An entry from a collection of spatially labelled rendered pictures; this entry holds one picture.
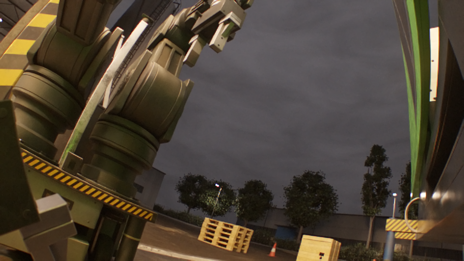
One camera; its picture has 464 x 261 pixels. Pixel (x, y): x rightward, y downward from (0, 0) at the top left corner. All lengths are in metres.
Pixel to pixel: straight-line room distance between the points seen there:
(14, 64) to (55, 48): 1.29
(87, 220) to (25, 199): 0.76
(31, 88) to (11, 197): 0.90
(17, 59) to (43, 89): 1.30
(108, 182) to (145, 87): 0.47
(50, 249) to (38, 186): 0.65
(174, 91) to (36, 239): 0.98
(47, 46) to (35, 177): 0.55
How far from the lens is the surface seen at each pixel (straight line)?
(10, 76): 2.36
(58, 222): 0.32
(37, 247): 0.33
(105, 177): 1.15
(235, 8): 1.15
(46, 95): 1.11
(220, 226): 6.73
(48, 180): 0.99
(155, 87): 1.13
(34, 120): 1.16
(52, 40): 1.13
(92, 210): 1.02
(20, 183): 0.27
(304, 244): 6.39
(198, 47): 1.15
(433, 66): 2.50
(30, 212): 0.28
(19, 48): 2.44
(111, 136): 1.15
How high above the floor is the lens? 0.44
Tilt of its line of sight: 23 degrees up
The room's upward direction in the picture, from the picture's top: 19 degrees clockwise
